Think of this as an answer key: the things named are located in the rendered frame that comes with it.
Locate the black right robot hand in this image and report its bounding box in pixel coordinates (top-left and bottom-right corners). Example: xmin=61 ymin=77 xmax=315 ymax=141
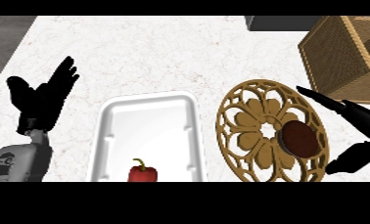
xmin=295 ymin=85 xmax=370 ymax=175

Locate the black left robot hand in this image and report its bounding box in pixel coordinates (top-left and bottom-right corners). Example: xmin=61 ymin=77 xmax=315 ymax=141
xmin=6 ymin=56 xmax=81 ymax=136

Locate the brown chocolate cupcake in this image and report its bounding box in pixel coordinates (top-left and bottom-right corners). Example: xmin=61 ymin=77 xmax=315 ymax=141
xmin=277 ymin=119 xmax=323 ymax=157

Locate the brown wicker basket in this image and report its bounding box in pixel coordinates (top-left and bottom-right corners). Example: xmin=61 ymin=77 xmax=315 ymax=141
xmin=296 ymin=16 xmax=370 ymax=105

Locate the round tan openwork placemat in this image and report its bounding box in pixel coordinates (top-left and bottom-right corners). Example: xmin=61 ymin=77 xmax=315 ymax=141
xmin=215 ymin=78 xmax=332 ymax=183

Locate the white rectangular tray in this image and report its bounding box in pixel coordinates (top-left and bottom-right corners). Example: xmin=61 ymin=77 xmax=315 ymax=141
xmin=86 ymin=90 xmax=207 ymax=183

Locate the red bell pepper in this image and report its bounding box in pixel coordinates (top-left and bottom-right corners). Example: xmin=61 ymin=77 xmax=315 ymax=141
xmin=127 ymin=157 xmax=158 ymax=183

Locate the dark grey appliance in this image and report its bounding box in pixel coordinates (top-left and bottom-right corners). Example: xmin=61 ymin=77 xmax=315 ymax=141
xmin=243 ymin=16 xmax=330 ymax=32

